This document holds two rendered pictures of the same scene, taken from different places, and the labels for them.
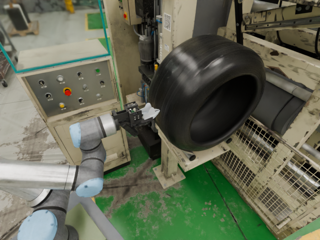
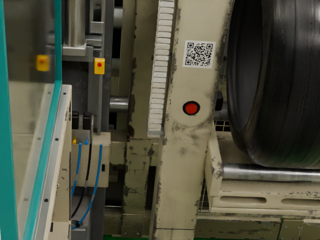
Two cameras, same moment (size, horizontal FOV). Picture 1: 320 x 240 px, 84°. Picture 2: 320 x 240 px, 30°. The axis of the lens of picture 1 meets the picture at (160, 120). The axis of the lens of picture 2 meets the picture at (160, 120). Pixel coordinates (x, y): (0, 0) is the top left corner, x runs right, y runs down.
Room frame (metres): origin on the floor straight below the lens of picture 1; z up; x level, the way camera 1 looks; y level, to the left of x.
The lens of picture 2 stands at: (0.60, 1.22, 1.90)
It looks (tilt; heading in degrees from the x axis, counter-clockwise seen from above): 34 degrees down; 292
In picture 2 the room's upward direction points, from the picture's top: 6 degrees clockwise
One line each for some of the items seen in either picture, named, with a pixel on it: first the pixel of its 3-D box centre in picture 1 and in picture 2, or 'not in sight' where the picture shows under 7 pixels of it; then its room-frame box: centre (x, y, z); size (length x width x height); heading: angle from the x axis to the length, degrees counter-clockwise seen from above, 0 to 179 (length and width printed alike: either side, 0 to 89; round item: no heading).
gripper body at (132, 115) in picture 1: (127, 116); not in sight; (0.57, 0.14, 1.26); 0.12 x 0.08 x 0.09; 118
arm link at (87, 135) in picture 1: (87, 132); not in sight; (0.49, 0.29, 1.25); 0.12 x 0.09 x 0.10; 118
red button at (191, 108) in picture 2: not in sight; (191, 107); (1.02, -0.04, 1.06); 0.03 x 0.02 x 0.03; 28
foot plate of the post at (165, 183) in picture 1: (168, 172); not in sight; (1.05, -0.10, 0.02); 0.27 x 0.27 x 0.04; 28
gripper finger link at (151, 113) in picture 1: (151, 112); not in sight; (0.60, 0.04, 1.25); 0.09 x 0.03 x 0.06; 118
